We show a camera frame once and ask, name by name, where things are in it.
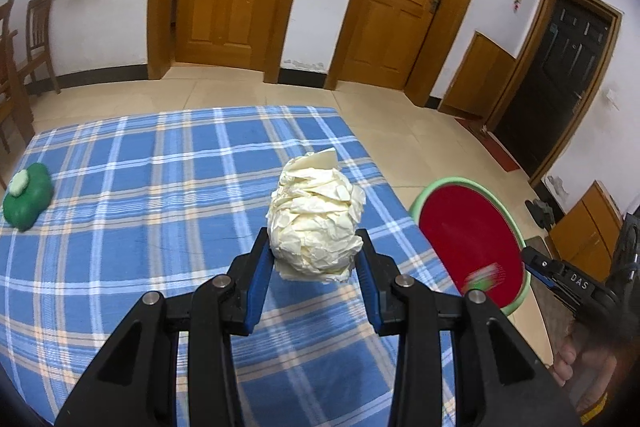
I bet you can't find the wooden wall cabinet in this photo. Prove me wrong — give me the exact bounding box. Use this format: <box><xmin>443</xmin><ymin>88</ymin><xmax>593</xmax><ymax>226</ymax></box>
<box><xmin>439</xmin><ymin>32</ymin><xmax>517</xmax><ymax>120</ymax></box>

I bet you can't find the blue plaid blanket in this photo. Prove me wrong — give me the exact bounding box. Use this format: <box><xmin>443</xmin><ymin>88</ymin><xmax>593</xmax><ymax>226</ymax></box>
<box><xmin>0</xmin><ymin>105</ymin><xmax>463</xmax><ymax>427</ymax></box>

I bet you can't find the wooden floor cabinet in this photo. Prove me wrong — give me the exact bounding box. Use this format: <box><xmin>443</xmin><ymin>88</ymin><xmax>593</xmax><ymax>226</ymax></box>
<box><xmin>547</xmin><ymin>181</ymin><xmax>626</xmax><ymax>280</ymax></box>

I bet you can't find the cream paper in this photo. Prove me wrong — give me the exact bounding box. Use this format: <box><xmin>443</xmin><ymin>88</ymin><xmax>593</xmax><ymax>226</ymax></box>
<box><xmin>265</xmin><ymin>148</ymin><xmax>366</xmax><ymax>285</ymax></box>

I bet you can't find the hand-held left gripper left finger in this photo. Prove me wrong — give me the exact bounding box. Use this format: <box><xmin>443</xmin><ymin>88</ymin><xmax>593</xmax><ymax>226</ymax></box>
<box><xmin>54</xmin><ymin>227</ymin><xmax>276</xmax><ymax>427</ymax></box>

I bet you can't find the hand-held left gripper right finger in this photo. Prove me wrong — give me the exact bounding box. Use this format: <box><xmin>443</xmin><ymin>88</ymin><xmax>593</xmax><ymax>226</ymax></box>
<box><xmin>354</xmin><ymin>228</ymin><xmax>583</xmax><ymax>427</ymax></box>

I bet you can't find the green red white packet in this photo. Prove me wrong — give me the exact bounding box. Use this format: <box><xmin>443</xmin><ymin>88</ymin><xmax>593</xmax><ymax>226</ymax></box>
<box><xmin>464</xmin><ymin>263</ymin><xmax>505</xmax><ymax>294</ymax></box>

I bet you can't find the red basin with green rim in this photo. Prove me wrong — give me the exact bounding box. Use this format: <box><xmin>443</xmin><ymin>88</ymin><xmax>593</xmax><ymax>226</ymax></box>
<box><xmin>408</xmin><ymin>177</ymin><xmax>532</xmax><ymax>317</ymax></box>

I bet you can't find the wooden chair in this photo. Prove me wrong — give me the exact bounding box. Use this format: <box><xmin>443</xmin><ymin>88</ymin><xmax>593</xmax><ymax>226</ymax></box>
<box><xmin>25</xmin><ymin>0</ymin><xmax>62</xmax><ymax>95</ymax></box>
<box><xmin>0</xmin><ymin>0</ymin><xmax>36</xmax><ymax>152</ymax></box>

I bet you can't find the grey floor mat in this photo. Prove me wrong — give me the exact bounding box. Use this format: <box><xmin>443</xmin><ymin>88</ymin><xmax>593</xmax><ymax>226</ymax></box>
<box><xmin>522</xmin><ymin>234</ymin><xmax>551</xmax><ymax>258</ymax></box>

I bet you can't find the wooden entrance door frame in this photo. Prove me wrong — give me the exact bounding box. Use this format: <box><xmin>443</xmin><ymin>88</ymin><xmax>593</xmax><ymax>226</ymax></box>
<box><xmin>484</xmin><ymin>0</ymin><xmax>623</xmax><ymax>188</ymax></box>

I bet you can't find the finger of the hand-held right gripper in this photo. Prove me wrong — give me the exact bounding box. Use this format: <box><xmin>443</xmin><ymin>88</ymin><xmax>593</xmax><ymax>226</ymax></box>
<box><xmin>520</xmin><ymin>246</ymin><xmax>598</xmax><ymax>303</ymax></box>

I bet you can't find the black entrance door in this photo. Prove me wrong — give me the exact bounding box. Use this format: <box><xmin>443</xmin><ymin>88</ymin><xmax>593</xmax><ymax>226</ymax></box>
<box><xmin>492</xmin><ymin>0</ymin><xmax>613</xmax><ymax>178</ymax></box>

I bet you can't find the red doormat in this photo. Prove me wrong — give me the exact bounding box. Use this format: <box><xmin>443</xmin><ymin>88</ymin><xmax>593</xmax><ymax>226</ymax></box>
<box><xmin>455</xmin><ymin>117</ymin><xmax>521</xmax><ymax>170</ymax></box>

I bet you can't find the green lobed plastic container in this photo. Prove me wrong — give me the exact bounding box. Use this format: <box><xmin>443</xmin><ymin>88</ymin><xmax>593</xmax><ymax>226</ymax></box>
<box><xmin>2</xmin><ymin>163</ymin><xmax>55</xmax><ymax>232</ymax></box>

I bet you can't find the person's right hand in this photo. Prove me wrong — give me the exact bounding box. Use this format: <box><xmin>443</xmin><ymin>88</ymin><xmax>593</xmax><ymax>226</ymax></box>
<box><xmin>552</xmin><ymin>324</ymin><xmax>621</xmax><ymax>415</ymax></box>

